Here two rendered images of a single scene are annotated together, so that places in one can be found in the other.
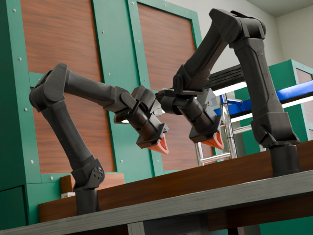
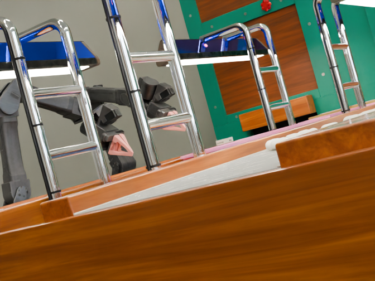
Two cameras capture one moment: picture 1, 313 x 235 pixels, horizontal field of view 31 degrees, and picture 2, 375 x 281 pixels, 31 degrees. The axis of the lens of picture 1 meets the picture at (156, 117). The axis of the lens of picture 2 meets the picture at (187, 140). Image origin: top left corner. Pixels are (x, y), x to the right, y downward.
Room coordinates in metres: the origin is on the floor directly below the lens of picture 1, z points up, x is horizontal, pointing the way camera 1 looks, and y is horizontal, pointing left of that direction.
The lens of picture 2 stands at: (1.71, -2.33, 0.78)
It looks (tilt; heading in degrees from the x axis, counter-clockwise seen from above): 1 degrees up; 86
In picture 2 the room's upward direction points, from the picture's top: 15 degrees counter-clockwise
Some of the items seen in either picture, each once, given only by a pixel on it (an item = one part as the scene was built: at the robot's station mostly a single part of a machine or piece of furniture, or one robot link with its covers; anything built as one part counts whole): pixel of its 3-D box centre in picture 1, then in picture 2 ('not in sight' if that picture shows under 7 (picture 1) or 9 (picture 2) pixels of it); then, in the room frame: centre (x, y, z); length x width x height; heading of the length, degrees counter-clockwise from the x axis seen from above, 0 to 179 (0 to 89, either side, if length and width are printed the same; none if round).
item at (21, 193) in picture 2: (275, 135); (14, 198); (1.32, -0.27, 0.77); 0.09 x 0.06 x 0.06; 124
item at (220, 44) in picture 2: (180, 94); (216, 49); (2.05, -0.10, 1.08); 0.62 x 0.08 x 0.07; 53
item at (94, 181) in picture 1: (86, 181); (123, 168); (1.64, 0.23, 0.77); 0.09 x 0.06 x 0.06; 40
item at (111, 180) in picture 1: (94, 183); (276, 113); (2.27, 0.29, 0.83); 0.30 x 0.06 x 0.07; 143
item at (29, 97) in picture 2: not in sight; (35, 131); (1.52, -0.92, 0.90); 0.20 x 0.19 x 0.45; 53
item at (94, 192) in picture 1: (87, 203); not in sight; (1.63, 0.23, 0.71); 0.20 x 0.07 x 0.08; 58
